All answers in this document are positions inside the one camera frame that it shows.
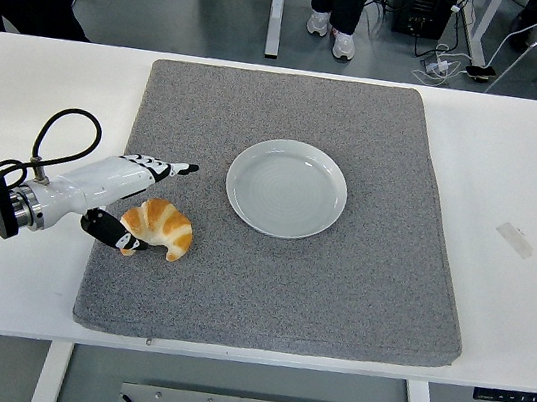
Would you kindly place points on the grey round plate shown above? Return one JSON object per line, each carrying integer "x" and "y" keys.
{"x": 286, "y": 188}

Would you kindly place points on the black smartphone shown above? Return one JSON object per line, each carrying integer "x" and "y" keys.
{"x": 480, "y": 72}

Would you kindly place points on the piece of clear tape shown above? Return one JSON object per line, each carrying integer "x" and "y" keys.
{"x": 514, "y": 239}

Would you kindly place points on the croissant bread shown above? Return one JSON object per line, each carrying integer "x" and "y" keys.
{"x": 168, "y": 226}

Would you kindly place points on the grey fabric mat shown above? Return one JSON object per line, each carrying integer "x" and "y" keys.
{"x": 335, "y": 297}

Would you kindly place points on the black table control panel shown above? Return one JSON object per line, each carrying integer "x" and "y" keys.
{"x": 517, "y": 397}

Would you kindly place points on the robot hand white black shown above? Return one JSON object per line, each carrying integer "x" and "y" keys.
{"x": 94, "y": 180}

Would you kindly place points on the white desk leg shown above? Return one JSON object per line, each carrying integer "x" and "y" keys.
{"x": 276, "y": 10}
{"x": 480, "y": 35}

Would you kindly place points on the black computer case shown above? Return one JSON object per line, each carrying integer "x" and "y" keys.
{"x": 423, "y": 12}

